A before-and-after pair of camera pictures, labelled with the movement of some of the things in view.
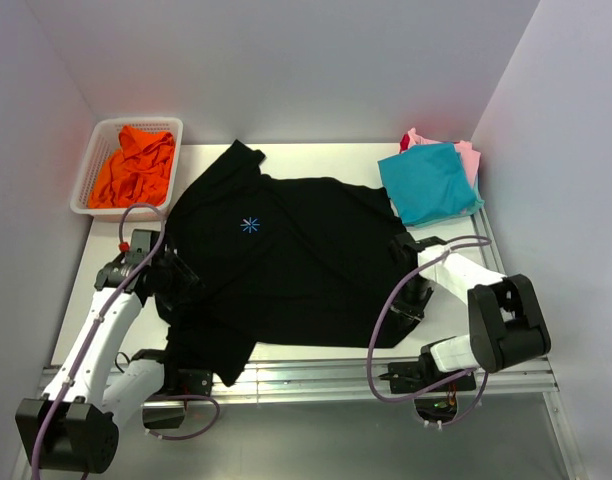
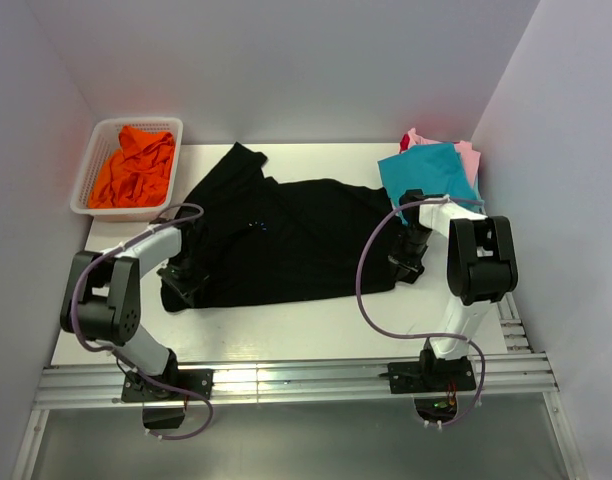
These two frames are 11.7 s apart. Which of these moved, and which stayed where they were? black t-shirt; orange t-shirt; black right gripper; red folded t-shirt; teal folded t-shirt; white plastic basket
Moved: black right gripper; black t-shirt
Stayed: teal folded t-shirt; orange t-shirt; red folded t-shirt; white plastic basket
